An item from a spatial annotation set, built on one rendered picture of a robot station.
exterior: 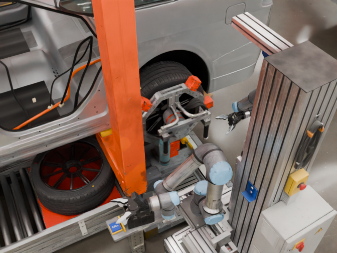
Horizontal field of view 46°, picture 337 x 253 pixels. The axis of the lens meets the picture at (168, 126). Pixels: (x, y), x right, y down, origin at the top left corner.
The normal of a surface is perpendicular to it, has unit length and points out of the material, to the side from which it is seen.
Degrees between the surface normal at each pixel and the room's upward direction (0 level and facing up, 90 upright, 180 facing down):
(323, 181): 0
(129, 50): 90
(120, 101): 90
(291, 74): 0
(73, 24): 6
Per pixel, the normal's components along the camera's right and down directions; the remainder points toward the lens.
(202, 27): 0.46, 0.65
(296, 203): 0.00, -0.69
